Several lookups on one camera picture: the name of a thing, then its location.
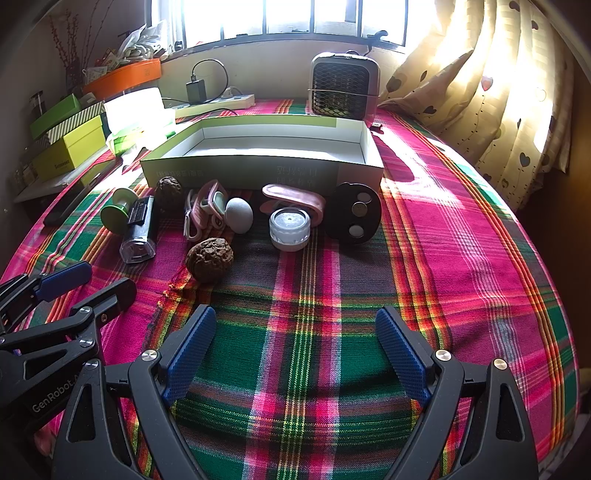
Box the black gadget with clear cap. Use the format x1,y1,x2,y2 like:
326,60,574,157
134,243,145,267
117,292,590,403
119,195,160,265

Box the window frame with bars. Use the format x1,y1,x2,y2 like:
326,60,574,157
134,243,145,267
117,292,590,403
148,0,416,51

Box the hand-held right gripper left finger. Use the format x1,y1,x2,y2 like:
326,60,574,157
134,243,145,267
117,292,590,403
53,305,218,480

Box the grey egg-shaped ball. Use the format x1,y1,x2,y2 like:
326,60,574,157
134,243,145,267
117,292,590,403
225,198,254,232

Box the white power strip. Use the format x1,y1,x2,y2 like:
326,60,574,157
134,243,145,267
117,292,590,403
164,93,256,118

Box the brown wrinkled walnut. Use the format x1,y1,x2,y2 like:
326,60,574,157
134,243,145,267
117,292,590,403
185,237,235,283

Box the black flat phone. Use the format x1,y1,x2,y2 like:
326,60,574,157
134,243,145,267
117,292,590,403
43,157,123,227

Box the green tissue pack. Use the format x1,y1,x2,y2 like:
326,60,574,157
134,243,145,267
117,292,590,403
104,90,177,157

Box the orange storage box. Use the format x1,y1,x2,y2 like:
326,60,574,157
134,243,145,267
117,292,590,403
83,58,162,100

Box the pink and white clip bundle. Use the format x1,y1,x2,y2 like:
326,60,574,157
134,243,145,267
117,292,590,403
184,180,228,241

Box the dark pitted walnut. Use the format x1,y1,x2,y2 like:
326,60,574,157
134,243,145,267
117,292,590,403
154,176,184,204

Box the white crumpled tissue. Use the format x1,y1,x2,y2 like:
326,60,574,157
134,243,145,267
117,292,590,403
121,147,151,172

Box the black oval coin holder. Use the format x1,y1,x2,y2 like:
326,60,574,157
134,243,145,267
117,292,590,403
325,182,382,244

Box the pink green plaid cloth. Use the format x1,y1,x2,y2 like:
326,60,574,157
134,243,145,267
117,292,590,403
0,97,580,480

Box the green cardboard box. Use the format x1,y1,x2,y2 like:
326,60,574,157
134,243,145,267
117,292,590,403
30,93,83,139

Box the white plastic bags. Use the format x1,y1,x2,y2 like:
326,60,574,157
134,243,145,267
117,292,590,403
113,23,160,61

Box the cream heart-print curtain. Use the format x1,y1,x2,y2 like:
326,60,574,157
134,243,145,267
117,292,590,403
379,0,573,213

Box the dried red branches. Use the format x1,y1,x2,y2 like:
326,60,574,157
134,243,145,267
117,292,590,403
48,9,116,84

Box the pink oblong case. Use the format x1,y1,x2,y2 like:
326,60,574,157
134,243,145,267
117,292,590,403
261,183,328,227

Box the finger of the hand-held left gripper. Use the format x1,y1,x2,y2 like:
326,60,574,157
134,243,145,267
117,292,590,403
0,261,93,333
0,278,138,374

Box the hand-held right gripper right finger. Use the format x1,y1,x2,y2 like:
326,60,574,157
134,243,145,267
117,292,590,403
375,305,540,480

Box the black charger cable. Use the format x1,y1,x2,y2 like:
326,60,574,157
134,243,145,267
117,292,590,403
191,58,229,93

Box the green thread spool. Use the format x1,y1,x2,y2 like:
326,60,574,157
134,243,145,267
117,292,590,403
100,187,139,232

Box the grey portable fan heater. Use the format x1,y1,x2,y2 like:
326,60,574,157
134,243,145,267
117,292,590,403
307,51,382,127

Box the shallow white cardboard box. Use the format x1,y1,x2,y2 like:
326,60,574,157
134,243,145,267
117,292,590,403
140,114,385,192

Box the striped cardboard box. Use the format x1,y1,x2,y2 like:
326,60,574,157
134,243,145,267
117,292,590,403
46,102,107,144

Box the lime yellow cardboard box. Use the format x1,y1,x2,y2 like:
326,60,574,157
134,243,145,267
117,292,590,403
32,115,108,181

